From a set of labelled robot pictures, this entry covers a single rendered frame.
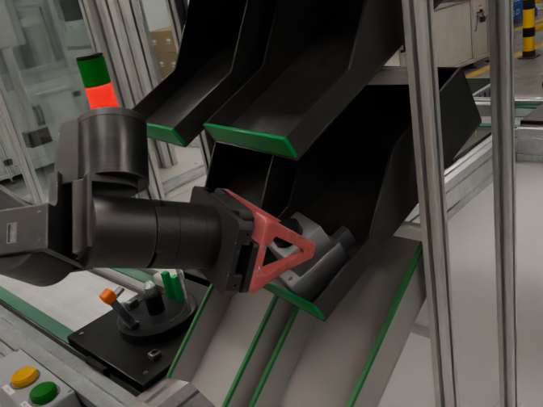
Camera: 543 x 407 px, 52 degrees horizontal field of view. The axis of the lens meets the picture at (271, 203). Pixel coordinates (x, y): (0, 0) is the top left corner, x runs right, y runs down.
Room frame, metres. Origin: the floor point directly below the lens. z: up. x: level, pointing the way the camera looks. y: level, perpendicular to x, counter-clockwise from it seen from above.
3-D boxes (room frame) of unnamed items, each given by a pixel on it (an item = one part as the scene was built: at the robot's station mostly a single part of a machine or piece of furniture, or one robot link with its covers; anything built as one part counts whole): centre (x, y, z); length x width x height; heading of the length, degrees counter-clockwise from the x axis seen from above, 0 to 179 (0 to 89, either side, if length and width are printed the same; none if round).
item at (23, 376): (0.76, 0.45, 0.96); 0.04 x 0.04 x 0.02
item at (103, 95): (1.07, 0.28, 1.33); 0.05 x 0.05 x 0.05
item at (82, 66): (1.07, 0.28, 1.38); 0.05 x 0.05 x 0.05
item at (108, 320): (0.85, 0.23, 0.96); 0.24 x 0.24 x 0.02; 43
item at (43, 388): (0.71, 0.40, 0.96); 0.04 x 0.04 x 0.02
